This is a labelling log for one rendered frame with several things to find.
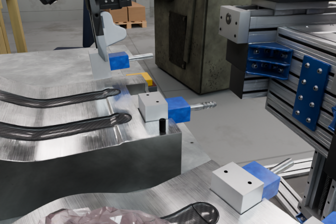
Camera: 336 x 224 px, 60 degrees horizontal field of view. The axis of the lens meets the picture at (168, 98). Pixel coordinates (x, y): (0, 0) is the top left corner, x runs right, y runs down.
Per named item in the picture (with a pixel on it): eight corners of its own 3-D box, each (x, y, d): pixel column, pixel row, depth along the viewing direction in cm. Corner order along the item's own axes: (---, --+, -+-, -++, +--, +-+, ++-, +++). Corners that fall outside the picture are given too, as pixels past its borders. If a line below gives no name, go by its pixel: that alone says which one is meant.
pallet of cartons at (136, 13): (138, 18, 661) (137, -12, 634) (147, 28, 564) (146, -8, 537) (103, 20, 644) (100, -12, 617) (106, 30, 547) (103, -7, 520)
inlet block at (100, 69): (150, 65, 66) (148, 41, 64) (156, 70, 62) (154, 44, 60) (92, 74, 63) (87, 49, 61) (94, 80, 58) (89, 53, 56)
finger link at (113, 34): (132, 57, 56) (123, 8, 55) (100, 62, 54) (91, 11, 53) (129, 58, 59) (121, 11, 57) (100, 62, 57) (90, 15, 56)
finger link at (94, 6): (104, 34, 53) (95, -16, 51) (96, 35, 52) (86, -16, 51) (103, 37, 57) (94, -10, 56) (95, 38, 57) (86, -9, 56)
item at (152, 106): (208, 111, 54) (210, 84, 52) (221, 124, 49) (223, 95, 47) (139, 122, 50) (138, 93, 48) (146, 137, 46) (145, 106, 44)
